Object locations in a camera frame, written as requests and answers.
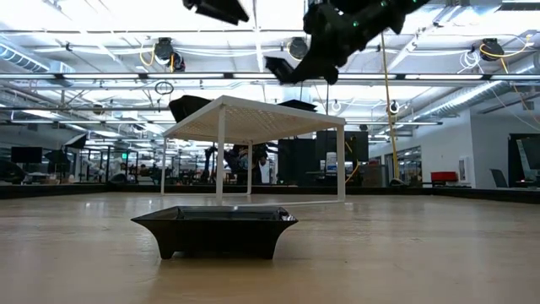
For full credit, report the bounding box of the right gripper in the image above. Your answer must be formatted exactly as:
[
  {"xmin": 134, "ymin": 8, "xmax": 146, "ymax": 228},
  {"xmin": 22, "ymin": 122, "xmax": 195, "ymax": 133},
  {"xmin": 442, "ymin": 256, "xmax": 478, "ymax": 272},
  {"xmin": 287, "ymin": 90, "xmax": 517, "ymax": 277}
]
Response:
[{"xmin": 264, "ymin": 0, "xmax": 405, "ymax": 85}]

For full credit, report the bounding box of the black wavy-rim deep plate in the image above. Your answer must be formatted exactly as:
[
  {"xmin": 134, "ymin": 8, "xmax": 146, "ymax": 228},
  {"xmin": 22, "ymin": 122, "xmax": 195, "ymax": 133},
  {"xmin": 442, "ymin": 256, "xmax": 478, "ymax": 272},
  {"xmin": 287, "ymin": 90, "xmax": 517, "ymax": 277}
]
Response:
[
  {"xmin": 168, "ymin": 100, "xmax": 213, "ymax": 124},
  {"xmin": 168, "ymin": 95, "xmax": 213, "ymax": 105}
]

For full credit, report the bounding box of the long ceiling light strip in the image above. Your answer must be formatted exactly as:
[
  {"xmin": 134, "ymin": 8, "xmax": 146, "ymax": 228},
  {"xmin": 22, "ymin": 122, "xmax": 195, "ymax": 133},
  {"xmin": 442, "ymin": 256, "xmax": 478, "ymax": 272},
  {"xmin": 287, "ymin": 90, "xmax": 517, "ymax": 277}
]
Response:
[{"xmin": 0, "ymin": 72, "xmax": 540, "ymax": 82}]

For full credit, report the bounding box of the white perforated metal shelf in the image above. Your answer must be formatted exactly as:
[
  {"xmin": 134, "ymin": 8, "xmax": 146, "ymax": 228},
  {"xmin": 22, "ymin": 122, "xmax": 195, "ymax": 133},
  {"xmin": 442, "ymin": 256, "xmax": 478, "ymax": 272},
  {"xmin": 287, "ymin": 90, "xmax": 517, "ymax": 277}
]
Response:
[{"xmin": 159, "ymin": 95, "xmax": 348, "ymax": 209}]

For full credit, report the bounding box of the black flat panel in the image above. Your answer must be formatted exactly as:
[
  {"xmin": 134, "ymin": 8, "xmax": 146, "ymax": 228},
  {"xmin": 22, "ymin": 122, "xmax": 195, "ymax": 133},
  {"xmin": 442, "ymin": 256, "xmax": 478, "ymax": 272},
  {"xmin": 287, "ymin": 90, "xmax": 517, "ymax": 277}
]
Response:
[{"xmin": 316, "ymin": 130, "xmax": 370, "ymax": 162}]

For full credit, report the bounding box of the black cabinet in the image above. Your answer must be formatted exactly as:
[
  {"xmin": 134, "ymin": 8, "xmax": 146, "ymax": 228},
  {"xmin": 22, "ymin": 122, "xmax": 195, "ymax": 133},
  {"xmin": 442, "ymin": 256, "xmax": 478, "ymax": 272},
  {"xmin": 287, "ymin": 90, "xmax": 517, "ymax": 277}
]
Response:
[{"xmin": 277, "ymin": 138, "xmax": 317, "ymax": 187}]

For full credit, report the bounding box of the person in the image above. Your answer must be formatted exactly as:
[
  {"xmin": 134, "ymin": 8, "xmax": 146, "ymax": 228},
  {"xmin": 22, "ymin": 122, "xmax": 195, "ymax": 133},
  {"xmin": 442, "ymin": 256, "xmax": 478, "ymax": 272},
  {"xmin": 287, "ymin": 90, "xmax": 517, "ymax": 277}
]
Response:
[{"xmin": 225, "ymin": 143, "xmax": 271, "ymax": 185}]

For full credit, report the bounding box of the red container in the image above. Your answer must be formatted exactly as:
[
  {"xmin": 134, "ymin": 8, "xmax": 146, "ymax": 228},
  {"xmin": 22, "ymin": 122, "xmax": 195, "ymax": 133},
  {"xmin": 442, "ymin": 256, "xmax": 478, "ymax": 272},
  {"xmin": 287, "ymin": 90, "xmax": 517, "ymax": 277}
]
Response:
[{"xmin": 429, "ymin": 171, "xmax": 460, "ymax": 184}]

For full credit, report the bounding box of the black softbox light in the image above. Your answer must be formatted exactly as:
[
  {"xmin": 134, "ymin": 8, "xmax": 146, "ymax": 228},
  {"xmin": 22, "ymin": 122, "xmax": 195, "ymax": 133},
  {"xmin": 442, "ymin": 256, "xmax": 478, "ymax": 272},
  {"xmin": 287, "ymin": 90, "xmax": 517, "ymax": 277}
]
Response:
[{"xmin": 62, "ymin": 133, "xmax": 89, "ymax": 149}]

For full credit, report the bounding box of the black photo light hood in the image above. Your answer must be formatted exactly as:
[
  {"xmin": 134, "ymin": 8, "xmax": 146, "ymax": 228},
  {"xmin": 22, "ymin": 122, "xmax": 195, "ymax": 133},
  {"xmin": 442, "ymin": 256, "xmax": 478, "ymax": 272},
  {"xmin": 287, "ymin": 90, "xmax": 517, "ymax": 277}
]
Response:
[{"xmin": 44, "ymin": 149, "xmax": 72, "ymax": 172}]

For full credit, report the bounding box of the black monitor on stand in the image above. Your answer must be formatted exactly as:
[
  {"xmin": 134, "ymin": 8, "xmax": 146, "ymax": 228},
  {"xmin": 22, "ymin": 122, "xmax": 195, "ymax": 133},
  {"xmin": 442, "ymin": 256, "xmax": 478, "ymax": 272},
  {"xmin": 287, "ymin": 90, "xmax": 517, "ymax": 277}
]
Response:
[{"xmin": 508, "ymin": 133, "xmax": 540, "ymax": 187}]

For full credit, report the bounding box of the black computer monitor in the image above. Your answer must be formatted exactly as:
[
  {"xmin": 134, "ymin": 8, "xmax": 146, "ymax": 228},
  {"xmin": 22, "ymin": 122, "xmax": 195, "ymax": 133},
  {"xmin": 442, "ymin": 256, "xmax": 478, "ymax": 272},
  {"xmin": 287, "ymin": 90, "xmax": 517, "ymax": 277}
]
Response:
[{"xmin": 10, "ymin": 146, "xmax": 43, "ymax": 165}]

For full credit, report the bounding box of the yellow hanging cable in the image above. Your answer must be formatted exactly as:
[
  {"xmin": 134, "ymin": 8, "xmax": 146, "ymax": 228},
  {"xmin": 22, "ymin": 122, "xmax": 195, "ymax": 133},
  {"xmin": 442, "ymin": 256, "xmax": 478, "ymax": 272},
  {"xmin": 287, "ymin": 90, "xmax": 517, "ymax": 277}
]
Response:
[{"xmin": 379, "ymin": 31, "xmax": 408, "ymax": 187}]

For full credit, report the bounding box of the silver air duct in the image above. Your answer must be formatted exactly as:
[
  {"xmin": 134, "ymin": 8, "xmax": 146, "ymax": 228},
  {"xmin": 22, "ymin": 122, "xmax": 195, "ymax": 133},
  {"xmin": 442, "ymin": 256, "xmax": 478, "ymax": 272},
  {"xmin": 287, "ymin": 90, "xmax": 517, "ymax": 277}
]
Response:
[{"xmin": 407, "ymin": 79, "xmax": 505, "ymax": 123}]

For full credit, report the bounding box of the black aluminium table frame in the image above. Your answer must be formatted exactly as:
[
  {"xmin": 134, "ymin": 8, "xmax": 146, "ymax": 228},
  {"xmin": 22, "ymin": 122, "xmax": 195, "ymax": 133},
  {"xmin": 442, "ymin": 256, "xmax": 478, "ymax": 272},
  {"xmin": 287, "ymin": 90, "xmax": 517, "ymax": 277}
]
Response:
[{"xmin": 0, "ymin": 183, "xmax": 540, "ymax": 204}]

